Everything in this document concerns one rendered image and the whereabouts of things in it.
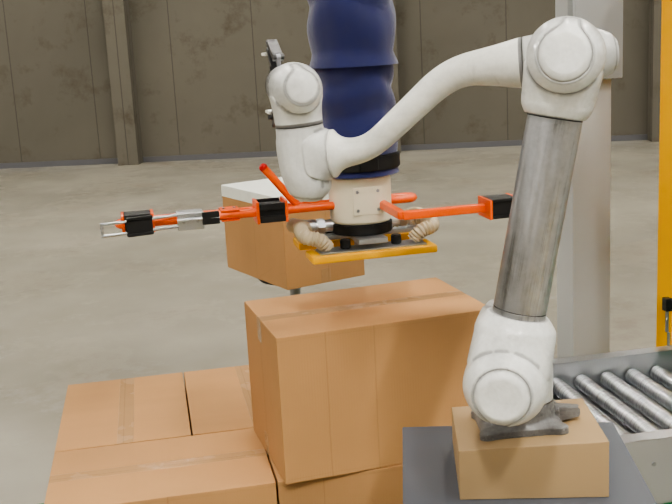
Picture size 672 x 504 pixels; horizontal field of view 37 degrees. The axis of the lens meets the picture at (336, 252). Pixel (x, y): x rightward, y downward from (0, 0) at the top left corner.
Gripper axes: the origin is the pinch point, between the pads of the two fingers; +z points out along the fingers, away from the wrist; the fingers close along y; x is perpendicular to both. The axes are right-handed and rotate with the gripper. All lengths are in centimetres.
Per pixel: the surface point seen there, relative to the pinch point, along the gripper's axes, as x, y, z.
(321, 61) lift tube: 16.2, -3.9, 15.5
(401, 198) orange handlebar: 37, 34, 18
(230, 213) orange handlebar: -9.9, 34.0, 18.5
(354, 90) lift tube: 23.5, 3.8, 11.1
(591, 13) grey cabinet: 138, -13, 106
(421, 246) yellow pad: 39, 46, 7
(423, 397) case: 36, 85, 1
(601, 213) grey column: 144, 63, 111
